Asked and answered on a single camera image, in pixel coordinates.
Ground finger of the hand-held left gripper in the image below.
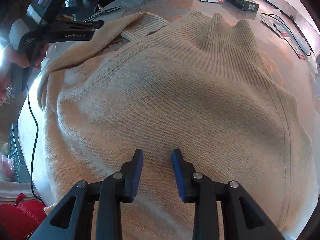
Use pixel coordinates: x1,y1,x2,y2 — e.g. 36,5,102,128
54,20,105,32

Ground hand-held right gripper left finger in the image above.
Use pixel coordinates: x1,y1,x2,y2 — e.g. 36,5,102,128
29,148,144,240

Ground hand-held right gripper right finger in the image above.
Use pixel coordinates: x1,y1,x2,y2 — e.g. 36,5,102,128
171,148,287,240

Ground cream knitted sweater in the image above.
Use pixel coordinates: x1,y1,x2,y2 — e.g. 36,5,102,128
37,10,313,240

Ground person's left hand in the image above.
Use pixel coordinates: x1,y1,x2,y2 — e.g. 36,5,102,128
10,42,50,74

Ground black scissors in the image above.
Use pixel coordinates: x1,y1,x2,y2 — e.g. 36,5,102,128
84,6,123,22

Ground grey plastic crate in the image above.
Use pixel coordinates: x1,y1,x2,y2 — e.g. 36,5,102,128
7,122,33,183

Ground red padded jacket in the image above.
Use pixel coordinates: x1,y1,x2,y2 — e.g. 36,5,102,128
0,193,49,240

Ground black cardboard box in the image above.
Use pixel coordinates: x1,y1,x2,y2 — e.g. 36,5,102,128
222,0,260,12

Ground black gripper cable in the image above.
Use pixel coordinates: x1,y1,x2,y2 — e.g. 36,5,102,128
27,94,47,202

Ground thin black cable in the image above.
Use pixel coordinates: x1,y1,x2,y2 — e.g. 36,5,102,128
261,12,315,57

